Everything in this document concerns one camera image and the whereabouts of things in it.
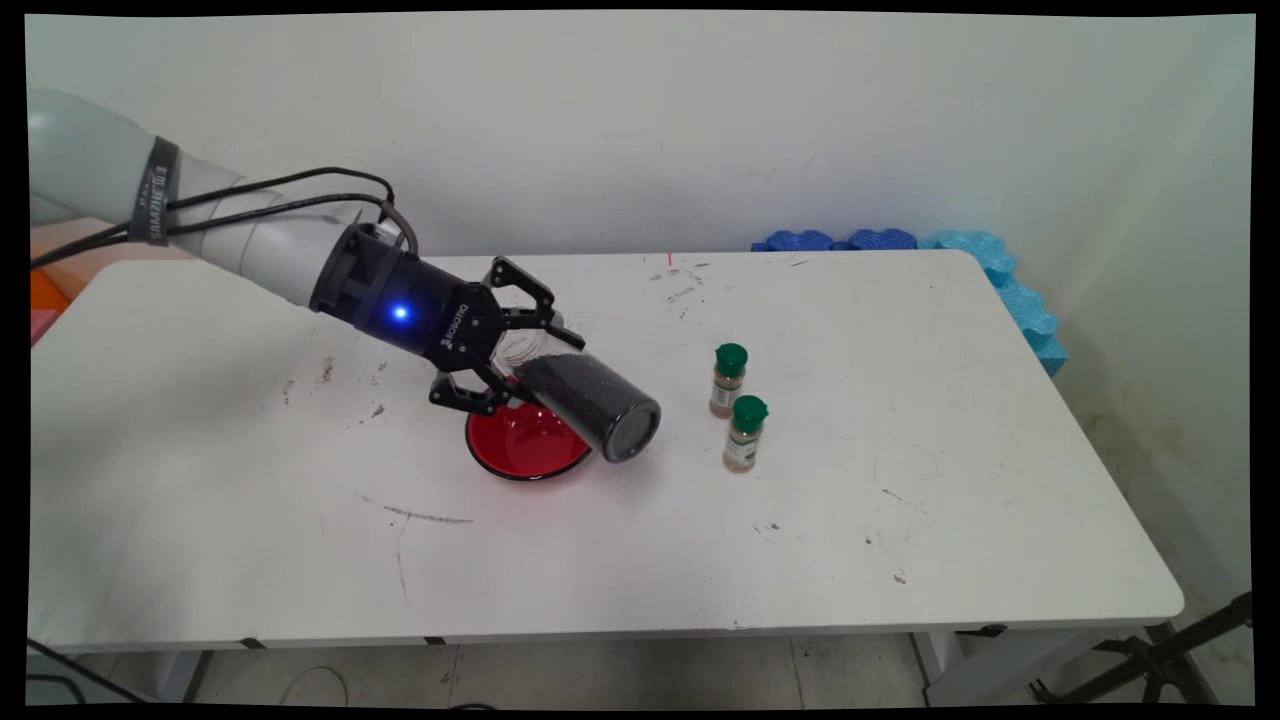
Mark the white table leg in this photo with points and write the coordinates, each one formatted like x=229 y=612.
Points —
x=1000 y=665
x=175 y=675

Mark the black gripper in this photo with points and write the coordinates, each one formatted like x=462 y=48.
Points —
x=420 y=300

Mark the orange foam block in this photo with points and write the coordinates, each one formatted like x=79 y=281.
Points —
x=45 y=292

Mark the clear jar with black seeds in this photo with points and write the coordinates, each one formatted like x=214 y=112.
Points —
x=600 y=405

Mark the light blue foam block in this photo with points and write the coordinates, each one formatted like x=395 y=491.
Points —
x=1035 y=325
x=975 y=250

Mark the red bowl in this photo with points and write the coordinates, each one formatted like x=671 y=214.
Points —
x=520 y=445

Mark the dark blue foam block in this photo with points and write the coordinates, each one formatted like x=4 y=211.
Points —
x=798 y=241
x=880 y=239

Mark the pink foam block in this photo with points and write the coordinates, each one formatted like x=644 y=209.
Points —
x=42 y=328

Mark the black tripod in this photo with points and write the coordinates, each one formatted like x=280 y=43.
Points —
x=1160 y=660

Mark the green cap spice bottle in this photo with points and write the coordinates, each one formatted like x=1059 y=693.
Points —
x=744 y=440
x=727 y=385

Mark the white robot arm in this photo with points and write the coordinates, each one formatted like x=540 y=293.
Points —
x=90 y=160

